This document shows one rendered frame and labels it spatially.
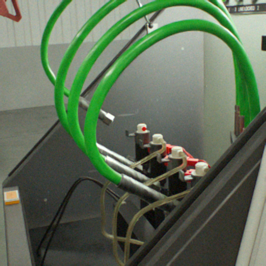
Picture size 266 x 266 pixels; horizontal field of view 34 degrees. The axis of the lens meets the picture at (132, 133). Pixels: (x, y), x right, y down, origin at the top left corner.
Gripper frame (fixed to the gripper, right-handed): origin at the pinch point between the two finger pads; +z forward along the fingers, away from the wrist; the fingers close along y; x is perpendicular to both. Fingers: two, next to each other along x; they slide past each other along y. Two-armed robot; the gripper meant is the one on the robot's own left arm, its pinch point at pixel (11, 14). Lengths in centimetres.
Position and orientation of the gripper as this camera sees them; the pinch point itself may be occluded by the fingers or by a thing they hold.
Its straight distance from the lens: 92.8
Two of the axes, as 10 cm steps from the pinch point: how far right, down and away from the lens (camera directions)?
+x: -7.0, 6.8, 2.2
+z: 6.6, 7.3, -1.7
